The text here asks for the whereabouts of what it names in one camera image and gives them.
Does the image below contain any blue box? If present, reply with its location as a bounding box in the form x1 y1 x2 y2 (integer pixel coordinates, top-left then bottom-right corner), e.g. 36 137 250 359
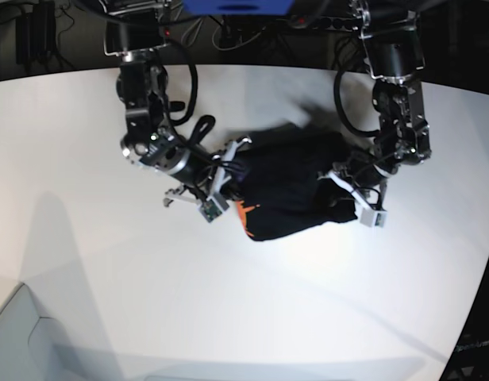
183 0 294 15

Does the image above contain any grey looped cable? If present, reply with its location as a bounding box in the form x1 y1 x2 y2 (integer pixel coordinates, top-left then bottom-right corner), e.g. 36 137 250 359
179 15 208 48

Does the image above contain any black power strip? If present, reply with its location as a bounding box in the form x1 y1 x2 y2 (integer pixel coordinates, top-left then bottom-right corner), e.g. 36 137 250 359
287 16 360 33

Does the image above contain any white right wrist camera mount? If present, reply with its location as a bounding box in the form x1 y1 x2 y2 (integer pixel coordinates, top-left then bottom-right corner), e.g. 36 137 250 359
164 137 252 222

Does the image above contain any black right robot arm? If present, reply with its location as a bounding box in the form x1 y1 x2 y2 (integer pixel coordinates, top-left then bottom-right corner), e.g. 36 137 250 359
101 1 222 207

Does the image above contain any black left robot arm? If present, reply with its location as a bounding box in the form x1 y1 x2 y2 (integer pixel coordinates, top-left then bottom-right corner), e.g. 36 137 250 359
285 1 432 188

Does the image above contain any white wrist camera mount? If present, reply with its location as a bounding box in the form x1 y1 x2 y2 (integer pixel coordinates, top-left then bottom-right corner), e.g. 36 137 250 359
317 163 387 228
164 137 252 222

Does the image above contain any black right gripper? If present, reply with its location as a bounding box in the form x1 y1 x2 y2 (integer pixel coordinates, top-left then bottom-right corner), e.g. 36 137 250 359
163 152 216 207

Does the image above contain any black t-shirt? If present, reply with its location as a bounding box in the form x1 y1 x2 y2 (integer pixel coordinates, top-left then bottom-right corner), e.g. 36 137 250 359
235 125 357 241

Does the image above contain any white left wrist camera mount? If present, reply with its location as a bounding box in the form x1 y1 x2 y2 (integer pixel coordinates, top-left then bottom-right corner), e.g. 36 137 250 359
317 163 387 228

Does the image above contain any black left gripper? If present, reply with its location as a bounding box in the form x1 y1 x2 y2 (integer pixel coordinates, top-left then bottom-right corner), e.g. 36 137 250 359
345 158 395 188

